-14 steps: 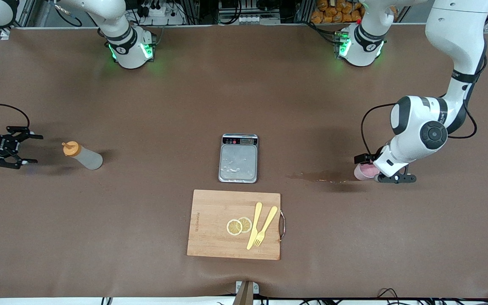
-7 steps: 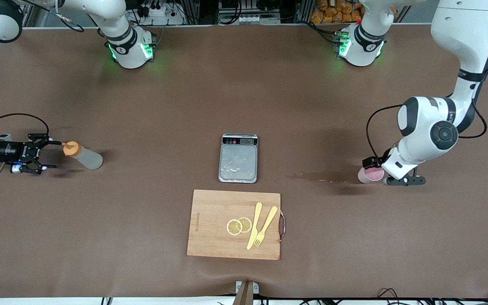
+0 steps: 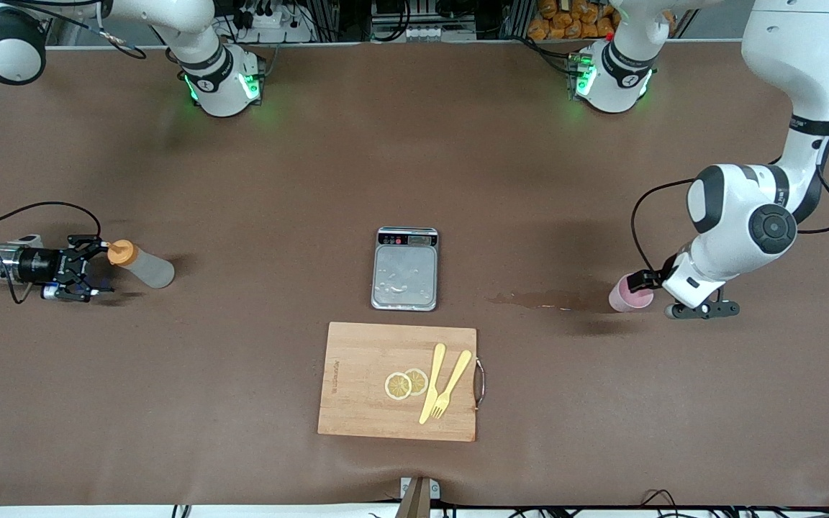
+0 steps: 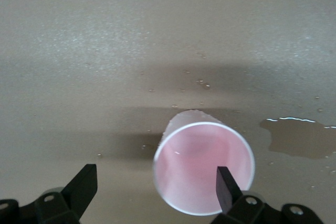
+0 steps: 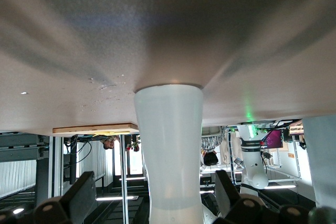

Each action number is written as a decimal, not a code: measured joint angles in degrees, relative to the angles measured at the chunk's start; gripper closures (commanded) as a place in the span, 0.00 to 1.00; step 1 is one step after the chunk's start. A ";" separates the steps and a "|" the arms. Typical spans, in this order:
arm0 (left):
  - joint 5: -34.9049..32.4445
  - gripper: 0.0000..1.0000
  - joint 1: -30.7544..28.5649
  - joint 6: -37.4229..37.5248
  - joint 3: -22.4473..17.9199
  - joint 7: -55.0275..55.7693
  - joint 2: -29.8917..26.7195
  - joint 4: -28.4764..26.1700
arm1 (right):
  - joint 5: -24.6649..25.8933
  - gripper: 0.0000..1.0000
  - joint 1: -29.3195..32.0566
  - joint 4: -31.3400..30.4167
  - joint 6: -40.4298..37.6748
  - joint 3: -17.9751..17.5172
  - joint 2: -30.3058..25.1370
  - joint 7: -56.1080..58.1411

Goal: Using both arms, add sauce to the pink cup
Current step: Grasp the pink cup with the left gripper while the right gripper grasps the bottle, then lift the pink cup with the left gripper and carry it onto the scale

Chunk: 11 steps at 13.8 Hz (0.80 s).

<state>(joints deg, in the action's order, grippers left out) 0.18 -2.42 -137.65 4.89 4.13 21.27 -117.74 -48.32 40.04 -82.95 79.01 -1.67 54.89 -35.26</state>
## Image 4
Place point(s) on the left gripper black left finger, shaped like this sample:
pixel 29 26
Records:
pixel 84 184

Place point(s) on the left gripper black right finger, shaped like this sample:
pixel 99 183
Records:
pixel 225 190

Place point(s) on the pink plastic cup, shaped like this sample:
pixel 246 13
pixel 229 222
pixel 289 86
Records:
pixel 199 150

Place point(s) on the brown liquid puddle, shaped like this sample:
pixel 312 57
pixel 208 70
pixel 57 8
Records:
pixel 296 137

